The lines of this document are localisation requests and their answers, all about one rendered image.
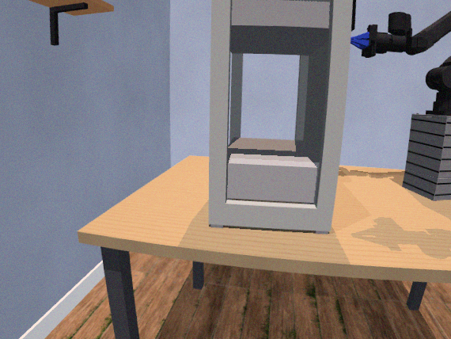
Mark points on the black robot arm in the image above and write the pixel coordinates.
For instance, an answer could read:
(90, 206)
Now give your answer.
(439, 78)

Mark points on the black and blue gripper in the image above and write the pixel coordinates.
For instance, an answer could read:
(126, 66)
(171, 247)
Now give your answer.
(379, 41)

